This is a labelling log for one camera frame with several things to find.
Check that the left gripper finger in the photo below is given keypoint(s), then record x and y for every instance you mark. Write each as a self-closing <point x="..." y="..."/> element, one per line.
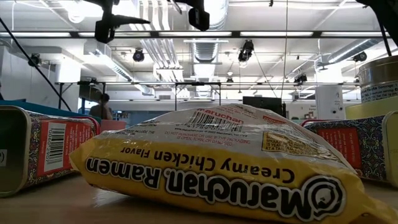
<point x="199" y="18"/>
<point x="104" y="31"/>

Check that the yellow creamy chicken ramen packet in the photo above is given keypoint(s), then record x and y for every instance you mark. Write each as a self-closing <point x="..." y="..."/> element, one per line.
<point x="217" y="174"/>

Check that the round metal spice tin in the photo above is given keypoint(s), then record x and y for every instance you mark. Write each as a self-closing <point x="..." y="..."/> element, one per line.
<point x="379" y="74"/>

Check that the patterned tin with red lid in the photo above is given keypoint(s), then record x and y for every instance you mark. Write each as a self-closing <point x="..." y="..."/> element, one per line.
<point x="357" y="149"/>
<point x="62" y="146"/>

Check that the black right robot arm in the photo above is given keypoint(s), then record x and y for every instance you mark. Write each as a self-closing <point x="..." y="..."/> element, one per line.
<point x="385" y="12"/>

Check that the black beam with light strips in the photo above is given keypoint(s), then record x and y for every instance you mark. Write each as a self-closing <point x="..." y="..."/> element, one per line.
<point x="273" y="34"/>

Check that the person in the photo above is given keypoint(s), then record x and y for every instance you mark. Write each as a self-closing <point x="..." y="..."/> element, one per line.
<point x="101" y="110"/>

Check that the pink bowl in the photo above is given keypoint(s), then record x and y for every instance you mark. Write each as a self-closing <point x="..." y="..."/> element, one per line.
<point x="113" y="125"/>

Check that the dark teal plastic tray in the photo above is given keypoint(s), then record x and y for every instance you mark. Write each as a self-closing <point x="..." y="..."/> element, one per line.
<point x="37" y="109"/>

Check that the black monitor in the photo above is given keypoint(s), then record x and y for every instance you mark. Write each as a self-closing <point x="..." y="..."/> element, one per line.
<point x="264" y="104"/>

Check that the white pillar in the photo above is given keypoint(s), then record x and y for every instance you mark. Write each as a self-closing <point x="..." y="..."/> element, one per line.
<point x="329" y="102"/>

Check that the yellow plastic tray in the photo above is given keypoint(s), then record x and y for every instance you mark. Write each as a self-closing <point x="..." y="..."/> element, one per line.
<point x="370" y="109"/>

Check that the silver ribbed ventilation duct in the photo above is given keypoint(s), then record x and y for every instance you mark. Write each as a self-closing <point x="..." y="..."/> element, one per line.
<point x="205" y="53"/>

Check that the hanging black camera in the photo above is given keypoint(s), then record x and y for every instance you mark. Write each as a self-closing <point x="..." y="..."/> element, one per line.
<point x="360" y="57"/>
<point x="138" y="56"/>
<point x="300" y="78"/>
<point x="246" y="49"/>
<point x="35" y="57"/>

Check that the black background rig frame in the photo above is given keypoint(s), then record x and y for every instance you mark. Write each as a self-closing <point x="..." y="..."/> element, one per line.
<point x="175" y="96"/>

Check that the smooth silver round duct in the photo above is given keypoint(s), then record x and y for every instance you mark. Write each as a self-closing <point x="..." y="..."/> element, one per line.
<point x="348" y="51"/>

